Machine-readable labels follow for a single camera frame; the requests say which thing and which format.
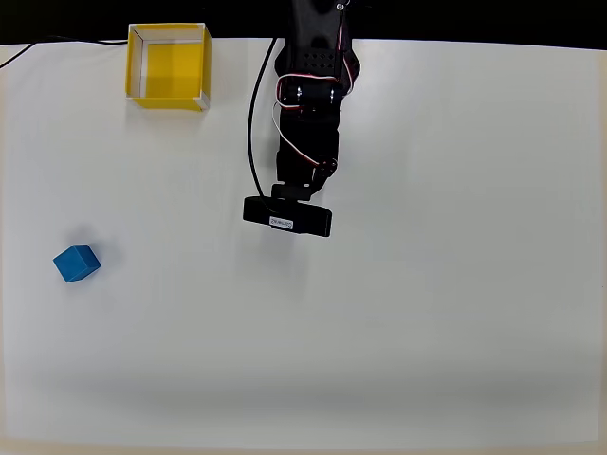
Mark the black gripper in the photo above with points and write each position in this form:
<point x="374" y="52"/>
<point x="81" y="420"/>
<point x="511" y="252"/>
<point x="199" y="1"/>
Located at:
<point x="295" y="188"/>

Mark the blue cube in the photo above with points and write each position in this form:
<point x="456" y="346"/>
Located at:
<point x="76" y="263"/>

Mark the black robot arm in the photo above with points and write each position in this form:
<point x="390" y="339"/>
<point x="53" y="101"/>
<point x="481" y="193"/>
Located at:
<point x="313" y="42"/>

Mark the yellow open box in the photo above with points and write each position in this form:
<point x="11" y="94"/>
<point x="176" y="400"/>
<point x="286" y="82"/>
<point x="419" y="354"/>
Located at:
<point x="175" y="61"/>

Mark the black webcam with white label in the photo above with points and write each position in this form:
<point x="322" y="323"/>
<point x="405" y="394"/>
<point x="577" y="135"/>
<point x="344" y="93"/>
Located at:
<point x="308" y="220"/>

